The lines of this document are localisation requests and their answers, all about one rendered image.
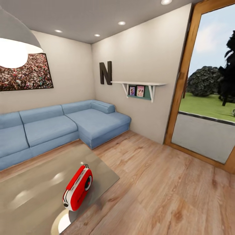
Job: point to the picture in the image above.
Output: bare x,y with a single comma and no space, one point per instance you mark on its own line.
34,74
132,90
140,90

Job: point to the sofa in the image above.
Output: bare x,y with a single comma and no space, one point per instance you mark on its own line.
27,134

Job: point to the decorative sign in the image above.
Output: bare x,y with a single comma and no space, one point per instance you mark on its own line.
106,73

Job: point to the door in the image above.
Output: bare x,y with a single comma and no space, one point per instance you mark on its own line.
202,119

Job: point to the shelf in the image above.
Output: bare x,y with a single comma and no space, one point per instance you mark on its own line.
149,89

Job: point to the radio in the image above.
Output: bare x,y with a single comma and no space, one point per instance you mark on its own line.
77,188

